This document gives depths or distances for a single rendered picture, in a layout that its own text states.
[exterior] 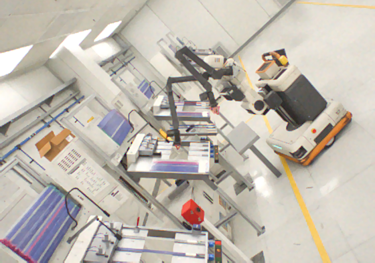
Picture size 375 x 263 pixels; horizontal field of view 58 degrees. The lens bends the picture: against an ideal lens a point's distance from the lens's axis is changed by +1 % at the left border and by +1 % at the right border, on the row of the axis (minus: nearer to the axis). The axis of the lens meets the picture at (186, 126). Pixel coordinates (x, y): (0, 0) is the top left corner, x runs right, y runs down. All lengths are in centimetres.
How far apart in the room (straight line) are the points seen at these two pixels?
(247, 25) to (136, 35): 338
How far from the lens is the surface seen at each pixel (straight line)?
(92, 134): 304
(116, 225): 223
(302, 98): 327
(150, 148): 325
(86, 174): 310
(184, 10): 1066
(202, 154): 325
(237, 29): 1069
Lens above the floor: 173
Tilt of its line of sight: 12 degrees down
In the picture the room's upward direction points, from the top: 45 degrees counter-clockwise
